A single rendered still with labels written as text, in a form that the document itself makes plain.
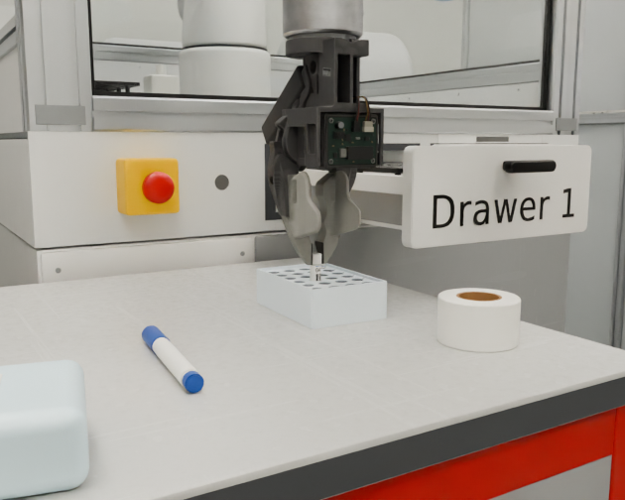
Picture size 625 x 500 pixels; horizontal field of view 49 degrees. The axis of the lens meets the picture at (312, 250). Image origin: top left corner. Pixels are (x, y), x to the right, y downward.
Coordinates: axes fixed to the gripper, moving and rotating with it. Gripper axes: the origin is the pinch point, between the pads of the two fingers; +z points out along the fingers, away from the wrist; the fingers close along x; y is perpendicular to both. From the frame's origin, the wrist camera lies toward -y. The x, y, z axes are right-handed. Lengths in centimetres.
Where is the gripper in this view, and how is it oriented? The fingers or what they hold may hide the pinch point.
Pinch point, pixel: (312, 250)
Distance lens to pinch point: 69.7
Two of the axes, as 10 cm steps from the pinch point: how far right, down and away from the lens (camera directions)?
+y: 4.9, 1.3, -8.6
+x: 8.7, -0.8, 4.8
